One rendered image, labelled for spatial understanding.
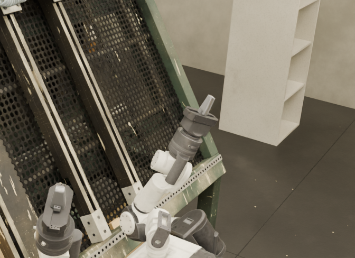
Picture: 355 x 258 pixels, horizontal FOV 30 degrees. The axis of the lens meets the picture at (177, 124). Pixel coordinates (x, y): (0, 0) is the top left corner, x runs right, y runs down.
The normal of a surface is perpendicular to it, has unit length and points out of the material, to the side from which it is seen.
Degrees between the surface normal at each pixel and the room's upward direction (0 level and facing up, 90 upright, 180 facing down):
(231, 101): 90
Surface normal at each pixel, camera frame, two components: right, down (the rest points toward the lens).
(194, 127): 0.46, 0.50
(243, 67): -0.49, 0.32
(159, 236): 0.00, 0.40
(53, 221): 0.20, -0.67
